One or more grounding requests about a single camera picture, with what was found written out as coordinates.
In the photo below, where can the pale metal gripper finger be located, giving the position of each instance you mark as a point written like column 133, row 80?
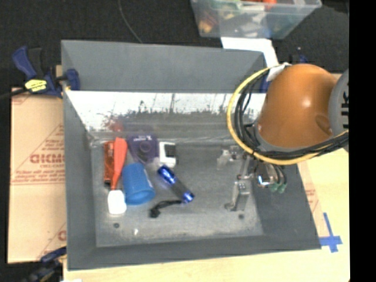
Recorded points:
column 230, row 157
column 241, row 197

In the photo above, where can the grey metal bin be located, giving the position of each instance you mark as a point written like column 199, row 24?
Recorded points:
column 205, row 187

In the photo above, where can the white and black small box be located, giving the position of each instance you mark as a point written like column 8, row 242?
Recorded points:
column 168, row 154

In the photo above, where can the blue plastic cup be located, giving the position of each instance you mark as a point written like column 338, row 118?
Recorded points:
column 136, row 184

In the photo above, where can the red-brown flat block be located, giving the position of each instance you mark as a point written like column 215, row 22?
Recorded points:
column 108, row 163

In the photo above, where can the brown cardboard board, red print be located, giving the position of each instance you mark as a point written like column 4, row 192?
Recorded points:
column 35, row 187

